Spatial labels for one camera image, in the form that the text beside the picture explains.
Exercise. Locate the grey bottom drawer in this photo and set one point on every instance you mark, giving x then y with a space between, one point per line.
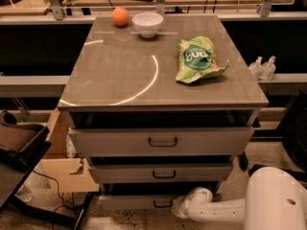
129 196

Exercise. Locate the grey middle drawer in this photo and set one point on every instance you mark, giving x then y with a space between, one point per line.
154 169

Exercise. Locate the clear pump bottle left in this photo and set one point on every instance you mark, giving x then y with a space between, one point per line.
255 68

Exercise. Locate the orange fruit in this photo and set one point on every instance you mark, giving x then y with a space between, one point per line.
120 16

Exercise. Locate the white bowl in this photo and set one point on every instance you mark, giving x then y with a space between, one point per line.
147 24

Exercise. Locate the black tray cart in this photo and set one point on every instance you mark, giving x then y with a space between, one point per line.
22 146

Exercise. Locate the grey drawer cabinet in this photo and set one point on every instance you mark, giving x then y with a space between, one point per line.
119 70

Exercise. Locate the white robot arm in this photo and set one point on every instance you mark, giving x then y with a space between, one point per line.
274 201

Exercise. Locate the green chip bag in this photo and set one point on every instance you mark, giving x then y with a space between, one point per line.
197 60

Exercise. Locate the white foam-padded gripper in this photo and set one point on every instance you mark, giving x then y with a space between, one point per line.
199 197

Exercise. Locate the grey drawer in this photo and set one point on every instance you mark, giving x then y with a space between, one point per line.
129 196
161 132
154 169

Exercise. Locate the clear pump bottle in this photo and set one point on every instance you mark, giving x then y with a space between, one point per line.
255 68
267 69

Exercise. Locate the black office chair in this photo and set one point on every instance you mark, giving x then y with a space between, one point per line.
292 132

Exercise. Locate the grey top drawer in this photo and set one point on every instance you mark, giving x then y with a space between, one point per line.
161 132

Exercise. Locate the clear pump bottle right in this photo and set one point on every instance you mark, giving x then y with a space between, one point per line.
267 69

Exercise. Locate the cardboard box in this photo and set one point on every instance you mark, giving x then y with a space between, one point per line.
71 172

